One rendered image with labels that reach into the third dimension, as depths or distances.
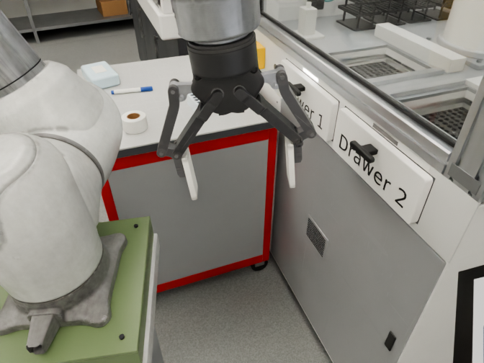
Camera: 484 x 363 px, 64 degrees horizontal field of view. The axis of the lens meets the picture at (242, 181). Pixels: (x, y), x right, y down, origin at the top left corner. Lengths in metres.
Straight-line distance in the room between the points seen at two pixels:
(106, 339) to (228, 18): 0.49
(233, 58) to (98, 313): 0.44
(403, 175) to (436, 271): 0.19
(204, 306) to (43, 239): 1.13
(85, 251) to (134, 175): 0.59
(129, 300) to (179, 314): 0.95
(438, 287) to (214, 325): 0.94
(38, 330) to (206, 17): 0.50
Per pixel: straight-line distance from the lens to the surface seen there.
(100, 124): 0.72
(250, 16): 0.41
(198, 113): 0.47
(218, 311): 1.62
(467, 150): 0.70
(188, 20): 0.41
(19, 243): 0.57
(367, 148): 0.84
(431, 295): 0.88
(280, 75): 0.45
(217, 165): 1.23
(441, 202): 0.77
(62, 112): 0.68
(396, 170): 0.81
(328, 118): 0.98
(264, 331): 1.57
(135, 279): 0.71
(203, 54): 0.42
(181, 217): 1.33
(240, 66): 0.42
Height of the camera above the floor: 1.35
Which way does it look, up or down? 38 degrees down
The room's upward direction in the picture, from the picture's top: straight up
